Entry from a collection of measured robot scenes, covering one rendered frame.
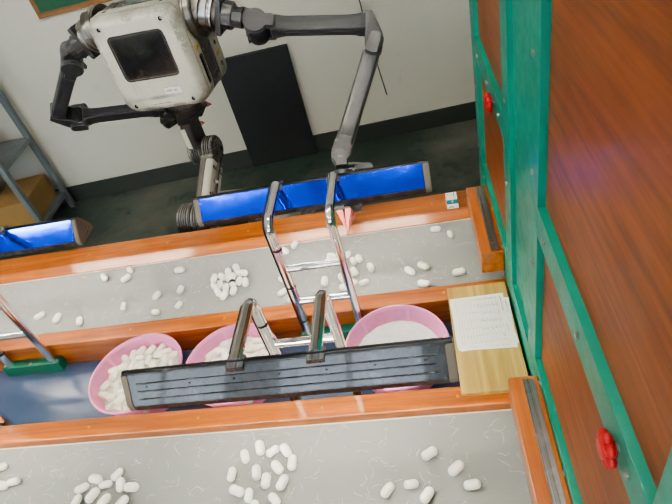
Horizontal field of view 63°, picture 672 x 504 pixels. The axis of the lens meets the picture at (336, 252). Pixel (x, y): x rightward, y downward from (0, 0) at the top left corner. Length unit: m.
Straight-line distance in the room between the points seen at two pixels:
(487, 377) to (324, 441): 0.40
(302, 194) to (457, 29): 2.30
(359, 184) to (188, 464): 0.78
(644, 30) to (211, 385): 0.85
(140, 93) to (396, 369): 1.44
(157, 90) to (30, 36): 1.92
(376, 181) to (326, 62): 2.21
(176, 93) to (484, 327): 1.28
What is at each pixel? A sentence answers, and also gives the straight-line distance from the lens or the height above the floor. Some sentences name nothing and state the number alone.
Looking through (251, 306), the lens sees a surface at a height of 1.12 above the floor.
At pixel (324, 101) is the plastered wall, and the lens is 3.64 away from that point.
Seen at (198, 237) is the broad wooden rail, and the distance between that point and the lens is 1.99.
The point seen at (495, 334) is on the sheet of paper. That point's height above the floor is 0.78.
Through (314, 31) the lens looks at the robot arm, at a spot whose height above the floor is 1.26.
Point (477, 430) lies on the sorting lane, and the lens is 1.29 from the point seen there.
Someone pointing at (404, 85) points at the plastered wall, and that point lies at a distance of 3.62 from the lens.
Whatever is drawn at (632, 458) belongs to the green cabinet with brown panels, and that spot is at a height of 1.27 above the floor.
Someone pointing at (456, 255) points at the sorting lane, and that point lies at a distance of 1.65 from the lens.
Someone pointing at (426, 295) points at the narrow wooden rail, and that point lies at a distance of 1.51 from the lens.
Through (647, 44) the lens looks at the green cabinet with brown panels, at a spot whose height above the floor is 1.65.
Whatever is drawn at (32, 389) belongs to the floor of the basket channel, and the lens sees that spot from 1.96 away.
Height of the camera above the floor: 1.85
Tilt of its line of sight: 40 degrees down
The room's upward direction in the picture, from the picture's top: 17 degrees counter-clockwise
